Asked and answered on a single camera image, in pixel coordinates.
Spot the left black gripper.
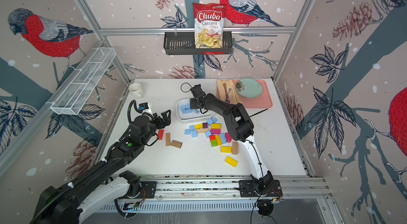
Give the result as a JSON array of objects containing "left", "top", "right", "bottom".
[{"left": 140, "top": 109, "right": 171, "bottom": 147}]

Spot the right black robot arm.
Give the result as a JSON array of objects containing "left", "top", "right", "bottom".
[{"left": 190, "top": 84, "right": 275, "bottom": 195}]

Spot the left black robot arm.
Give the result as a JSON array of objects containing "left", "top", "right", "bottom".
[{"left": 31, "top": 110, "right": 171, "bottom": 224}]

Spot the blue blocks top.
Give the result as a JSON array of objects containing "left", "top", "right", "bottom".
[{"left": 207, "top": 118, "right": 217, "bottom": 125}]

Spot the red block left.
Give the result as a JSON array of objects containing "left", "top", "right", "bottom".
[{"left": 158, "top": 129, "right": 164, "bottom": 140}]

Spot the long wooden block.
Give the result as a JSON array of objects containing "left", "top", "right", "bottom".
[{"left": 165, "top": 133, "right": 171, "bottom": 146}]

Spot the white ceramic serving dish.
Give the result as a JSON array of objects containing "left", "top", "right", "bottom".
[{"left": 176, "top": 99, "right": 215, "bottom": 123}]

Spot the brown wooden block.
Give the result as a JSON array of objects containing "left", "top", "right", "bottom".
[{"left": 171, "top": 140, "right": 182, "bottom": 148}]

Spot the yellow block top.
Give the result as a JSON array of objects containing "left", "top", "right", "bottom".
[{"left": 210, "top": 123, "right": 221, "bottom": 130}]

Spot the yellow block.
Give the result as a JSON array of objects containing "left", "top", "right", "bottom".
[
  {"left": 210, "top": 123, "right": 221, "bottom": 130},
  {"left": 220, "top": 146, "right": 232, "bottom": 153},
  {"left": 225, "top": 156, "right": 238, "bottom": 168}
]

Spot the metal spoon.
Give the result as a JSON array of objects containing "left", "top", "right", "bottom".
[{"left": 223, "top": 83, "right": 231, "bottom": 103}]

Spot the magenta block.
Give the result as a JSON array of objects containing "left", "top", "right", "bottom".
[{"left": 210, "top": 129, "right": 221, "bottom": 135}]

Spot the beige cloth napkin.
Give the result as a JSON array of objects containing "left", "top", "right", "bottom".
[{"left": 216, "top": 80, "right": 242, "bottom": 104}]

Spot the white ceramic mug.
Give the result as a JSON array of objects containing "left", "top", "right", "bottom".
[{"left": 128, "top": 83, "right": 144, "bottom": 99}]

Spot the green block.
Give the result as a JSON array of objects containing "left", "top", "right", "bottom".
[{"left": 210, "top": 140, "right": 217, "bottom": 147}]

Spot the green ceramic plate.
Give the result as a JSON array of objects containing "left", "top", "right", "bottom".
[{"left": 235, "top": 79, "right": 263, "bottom": 99}]

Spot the yellow block middle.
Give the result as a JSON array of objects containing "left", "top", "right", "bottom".
[{"left": 220, "top": 146, "right": 232, "bottom": 153}]

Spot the wooden block right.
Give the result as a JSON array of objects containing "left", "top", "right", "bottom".
[{"left": 232, "top": 141, "right": 238, "bottom": 155}]

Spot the yellow block front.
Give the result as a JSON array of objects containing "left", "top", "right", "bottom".
[{"left": 225, "top": 156, "right": 238, "bottom": 168}]

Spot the pink plastic tray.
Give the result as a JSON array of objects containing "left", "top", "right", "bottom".
[{"left": 233, "top": 80, "right": 272, "bottom": 109}]

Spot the black ladle spoon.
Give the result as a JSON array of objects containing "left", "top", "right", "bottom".
[{"left": 249, "top": 108, "right": 268, "bottom": 117}]

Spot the Chuba cassava chips bag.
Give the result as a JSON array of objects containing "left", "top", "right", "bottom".
[{"left": 192, "top": 3, "right": 226, "bottom": 49}]

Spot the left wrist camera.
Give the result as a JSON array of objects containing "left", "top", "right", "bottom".
[{"left": 138, "top": 102, "right": 153, "bottom": 115}]

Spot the black wall basket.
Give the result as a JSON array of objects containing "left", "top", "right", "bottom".
[{"left": 164, "top": 31, "right": 233, "bottom": 55}]

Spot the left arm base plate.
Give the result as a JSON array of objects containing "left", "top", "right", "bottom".
[{"left": 136, "top": 181, "right": 157, "bottom": 199}]

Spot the white wire wall basket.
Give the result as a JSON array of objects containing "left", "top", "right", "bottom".
[{"left": 51, "top": 47, "right": 116, "bottom": 115}]

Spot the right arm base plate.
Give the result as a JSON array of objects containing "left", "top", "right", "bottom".
[{"left": 237, "top": 180, "right": 283, "bottom": 198}]

